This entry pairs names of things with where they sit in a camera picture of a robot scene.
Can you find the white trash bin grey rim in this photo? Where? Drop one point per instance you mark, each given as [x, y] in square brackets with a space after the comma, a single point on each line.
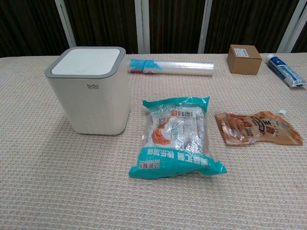
[96, 105]

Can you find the teal frozen shrimp bag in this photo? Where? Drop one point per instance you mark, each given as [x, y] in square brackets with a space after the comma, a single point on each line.
[177, 136]

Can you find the clear plastic wrap roll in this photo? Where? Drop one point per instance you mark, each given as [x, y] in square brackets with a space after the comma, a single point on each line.
[182, 66]

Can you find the brown sauce spout pouch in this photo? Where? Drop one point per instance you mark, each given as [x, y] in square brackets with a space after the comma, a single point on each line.
[256, 128]

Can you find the beige woven tablecloth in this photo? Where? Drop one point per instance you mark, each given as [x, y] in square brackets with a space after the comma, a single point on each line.
[72, 179]

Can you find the small brown cardboard box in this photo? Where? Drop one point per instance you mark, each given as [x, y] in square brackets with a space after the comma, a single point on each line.
[244, 61]

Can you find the blue white toothpaste tube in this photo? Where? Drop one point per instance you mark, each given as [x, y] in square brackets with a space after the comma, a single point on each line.
[285, 69]

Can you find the white vertical frame post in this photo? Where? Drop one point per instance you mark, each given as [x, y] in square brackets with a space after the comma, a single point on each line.
[66, 26]
[142, 26]
[204, 26]
[291, 26]

